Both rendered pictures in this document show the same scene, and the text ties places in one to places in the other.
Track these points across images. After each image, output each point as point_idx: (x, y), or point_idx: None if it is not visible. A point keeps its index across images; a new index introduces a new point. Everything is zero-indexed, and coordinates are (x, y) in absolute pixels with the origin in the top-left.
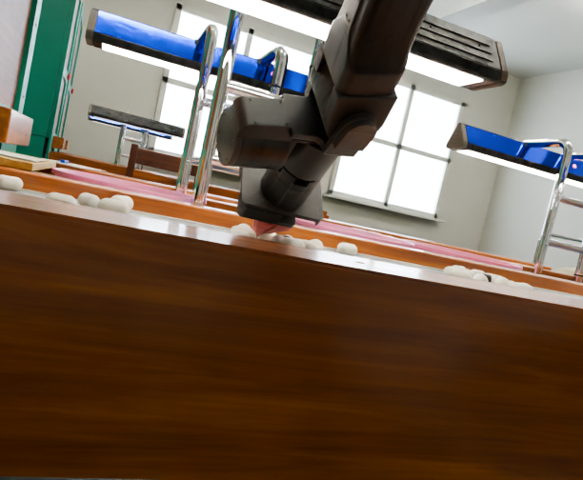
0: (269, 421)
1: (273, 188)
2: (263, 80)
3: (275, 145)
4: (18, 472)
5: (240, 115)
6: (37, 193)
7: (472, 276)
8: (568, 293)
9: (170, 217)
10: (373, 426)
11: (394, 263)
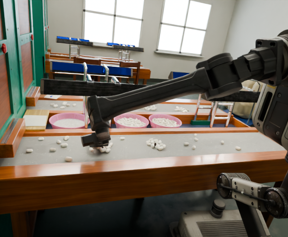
0: (93, 195)
1: (95, 143)
2: (104, 73)
3: (91, 143)
4: (55, 207)
5: (83, 141)
6: (47, 138)
7: (151, 144)
8: (190, 133)
9: (78, 136)
10: (112, 193)
11: (136, 138)
